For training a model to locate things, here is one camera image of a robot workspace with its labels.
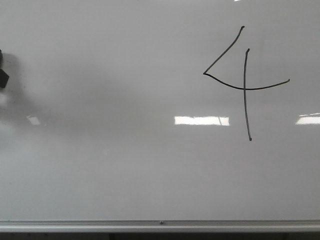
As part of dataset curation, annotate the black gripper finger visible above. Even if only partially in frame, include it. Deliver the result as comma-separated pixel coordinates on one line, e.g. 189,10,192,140
0,50,10,88

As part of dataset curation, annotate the white whiteboard with aluminium frame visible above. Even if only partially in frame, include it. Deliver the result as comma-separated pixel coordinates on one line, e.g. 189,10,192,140
0,0,320,233

